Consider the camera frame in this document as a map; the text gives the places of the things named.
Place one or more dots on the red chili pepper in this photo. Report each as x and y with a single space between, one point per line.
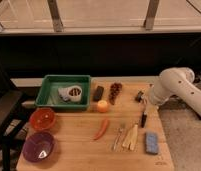
102 130

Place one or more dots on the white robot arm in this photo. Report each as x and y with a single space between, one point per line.
176 81

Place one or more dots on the green plastic tray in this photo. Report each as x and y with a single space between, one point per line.
48 95

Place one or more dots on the black rectangular block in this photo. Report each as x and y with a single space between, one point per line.
98 93

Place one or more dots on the orange round fruit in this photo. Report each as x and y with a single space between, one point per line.
102 106

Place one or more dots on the white cup with brown contents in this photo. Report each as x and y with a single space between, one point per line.
71 93

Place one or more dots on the small black clip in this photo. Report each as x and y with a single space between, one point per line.
138 97

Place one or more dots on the silver metal fork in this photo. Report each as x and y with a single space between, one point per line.
120 130

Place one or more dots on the pale yellow banana peel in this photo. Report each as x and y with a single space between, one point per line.
131 138

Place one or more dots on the orange plastic bowl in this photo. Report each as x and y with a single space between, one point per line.
42 119

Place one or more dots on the blue rectangular sponge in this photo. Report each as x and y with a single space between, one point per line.
151 141

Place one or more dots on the purple plastic bowl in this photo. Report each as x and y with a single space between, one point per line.
38 147

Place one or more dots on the dark chair at left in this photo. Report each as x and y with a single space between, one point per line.
10 100

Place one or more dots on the black handled knife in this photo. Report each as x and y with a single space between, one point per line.
144 117

